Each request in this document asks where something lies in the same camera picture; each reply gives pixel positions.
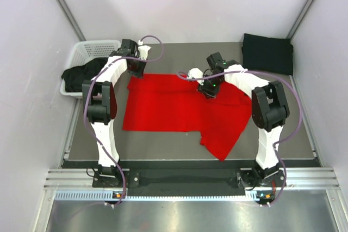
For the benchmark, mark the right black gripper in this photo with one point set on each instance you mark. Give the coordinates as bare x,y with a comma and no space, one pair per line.
208,93

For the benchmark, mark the white plastic laundry basket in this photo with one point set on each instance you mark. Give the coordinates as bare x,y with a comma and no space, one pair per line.
85,51

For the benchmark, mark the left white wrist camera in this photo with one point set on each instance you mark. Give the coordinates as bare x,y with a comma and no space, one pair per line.
143,50

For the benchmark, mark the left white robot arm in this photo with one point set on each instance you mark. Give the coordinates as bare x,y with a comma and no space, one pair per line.
100,106

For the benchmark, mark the folded black t shirt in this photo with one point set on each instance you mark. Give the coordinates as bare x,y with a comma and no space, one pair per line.
268,54

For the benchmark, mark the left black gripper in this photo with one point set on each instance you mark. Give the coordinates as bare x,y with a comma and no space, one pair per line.
140,73

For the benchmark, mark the aluminium frame rail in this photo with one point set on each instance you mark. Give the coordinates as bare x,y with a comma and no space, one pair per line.
310,178

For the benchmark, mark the red t shirt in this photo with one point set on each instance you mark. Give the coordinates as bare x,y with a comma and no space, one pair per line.
164,102

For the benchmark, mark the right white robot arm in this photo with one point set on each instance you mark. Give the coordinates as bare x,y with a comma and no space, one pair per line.
269,110

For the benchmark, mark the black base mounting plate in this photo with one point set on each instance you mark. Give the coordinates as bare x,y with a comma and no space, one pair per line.
248,179

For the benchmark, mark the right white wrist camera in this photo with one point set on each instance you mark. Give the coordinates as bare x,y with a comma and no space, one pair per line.
196,74

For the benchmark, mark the black t shirt in basket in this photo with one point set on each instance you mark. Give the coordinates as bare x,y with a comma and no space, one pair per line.
75,76

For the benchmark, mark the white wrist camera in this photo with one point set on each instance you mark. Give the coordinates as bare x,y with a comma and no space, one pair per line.
143,50
196,74

